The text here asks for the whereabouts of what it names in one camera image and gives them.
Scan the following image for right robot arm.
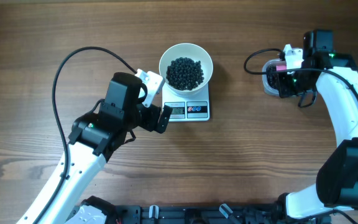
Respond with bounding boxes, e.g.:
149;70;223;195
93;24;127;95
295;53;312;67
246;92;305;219
268;30;358;221

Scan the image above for clear plastic container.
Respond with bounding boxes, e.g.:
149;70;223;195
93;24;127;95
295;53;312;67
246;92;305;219
262;58;285;96

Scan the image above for right black camera cable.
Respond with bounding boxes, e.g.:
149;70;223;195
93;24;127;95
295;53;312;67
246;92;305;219
243;48;358;224

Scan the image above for black beans in bowl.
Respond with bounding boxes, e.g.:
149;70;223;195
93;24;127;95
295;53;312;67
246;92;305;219
166;57;204;91

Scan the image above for pink scoop blue handle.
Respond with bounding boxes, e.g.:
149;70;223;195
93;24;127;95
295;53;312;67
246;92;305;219
275;65;287;71

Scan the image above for black camera cable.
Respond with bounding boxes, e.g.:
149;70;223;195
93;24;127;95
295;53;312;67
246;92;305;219
31;46;138;224
243;48;358;224

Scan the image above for white round bowl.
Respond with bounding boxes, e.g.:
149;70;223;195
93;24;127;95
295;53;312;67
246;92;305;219
159;43;214;95

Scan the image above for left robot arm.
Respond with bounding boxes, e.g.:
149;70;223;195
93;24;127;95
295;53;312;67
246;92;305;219
19;70;172;223

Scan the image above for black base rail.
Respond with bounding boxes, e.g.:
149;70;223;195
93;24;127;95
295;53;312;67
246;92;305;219
73;195;332;224

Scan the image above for white digital kitchen scale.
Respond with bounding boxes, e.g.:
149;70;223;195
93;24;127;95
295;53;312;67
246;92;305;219
162;84;210;122

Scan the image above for left black camera cable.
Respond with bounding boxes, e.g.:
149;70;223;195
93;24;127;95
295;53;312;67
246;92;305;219
31;46;138;224

